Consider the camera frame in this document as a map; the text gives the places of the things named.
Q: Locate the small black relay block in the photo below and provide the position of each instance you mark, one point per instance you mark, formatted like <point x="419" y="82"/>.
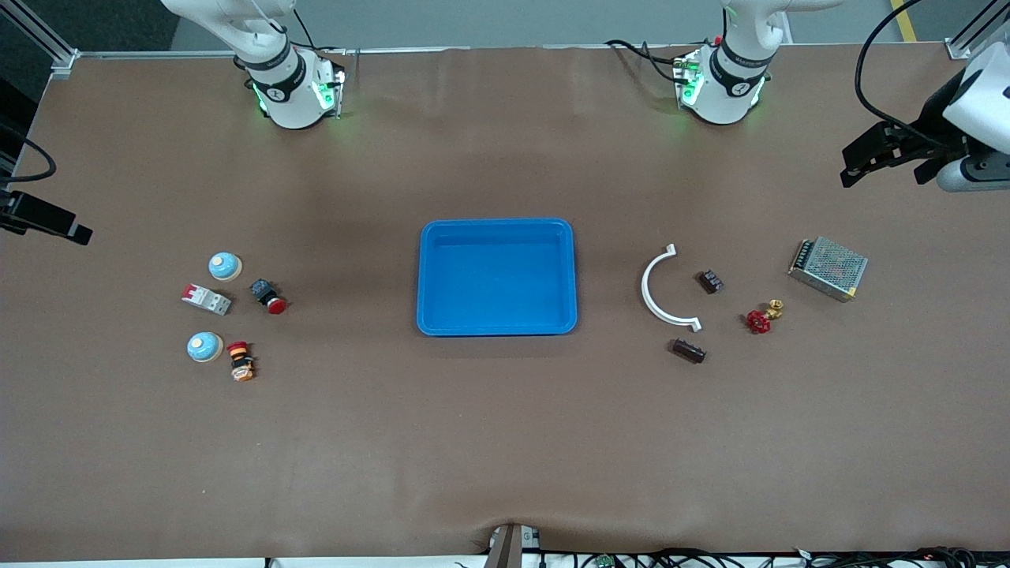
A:
<point x="710" y="281"/>

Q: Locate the blue plastic tray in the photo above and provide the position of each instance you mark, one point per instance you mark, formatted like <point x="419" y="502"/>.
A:
<point x="497" y="276"/>

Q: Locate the metal mesh power supply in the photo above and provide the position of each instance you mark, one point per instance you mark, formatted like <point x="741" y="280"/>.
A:
<point x="828" y="268"/>

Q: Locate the white curved plastic bracket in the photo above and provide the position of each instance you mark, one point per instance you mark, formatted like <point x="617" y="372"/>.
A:
<point x="645" y="285"/>

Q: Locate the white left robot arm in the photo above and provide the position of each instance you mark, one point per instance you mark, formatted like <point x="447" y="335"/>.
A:
<point x="726" y="87"/>

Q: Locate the red yellow push button switch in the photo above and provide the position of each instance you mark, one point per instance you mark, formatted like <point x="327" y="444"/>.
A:
<point x="239" y="360"/>

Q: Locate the white red circuit breaker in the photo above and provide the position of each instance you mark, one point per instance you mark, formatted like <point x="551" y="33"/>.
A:
<point x="207" y="299"/>

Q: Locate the light blue call bell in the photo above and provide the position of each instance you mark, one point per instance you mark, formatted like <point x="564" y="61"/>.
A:
<point x="204" y="347"/>
<point x="225" y="267"/>

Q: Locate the dark brown terminal block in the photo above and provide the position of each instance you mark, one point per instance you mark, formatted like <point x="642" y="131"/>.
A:
<point x="688" y="350"/>

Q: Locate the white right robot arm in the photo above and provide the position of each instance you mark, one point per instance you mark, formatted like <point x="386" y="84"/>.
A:
<point x="288" y="95"/>

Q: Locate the red black emergency button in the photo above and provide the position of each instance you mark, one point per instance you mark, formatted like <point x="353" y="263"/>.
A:
<point x="268" y="298"/>

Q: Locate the brown table mat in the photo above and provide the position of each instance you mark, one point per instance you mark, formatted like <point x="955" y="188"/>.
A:
<point x="505" y="434"/>

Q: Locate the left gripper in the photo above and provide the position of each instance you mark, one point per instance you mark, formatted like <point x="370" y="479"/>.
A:
<point x="933" y="118"/>

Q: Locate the aluminium frame post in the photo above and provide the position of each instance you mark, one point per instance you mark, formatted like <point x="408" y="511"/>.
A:
<point x="966" y="43"/>
<point x="63" y="59"/>

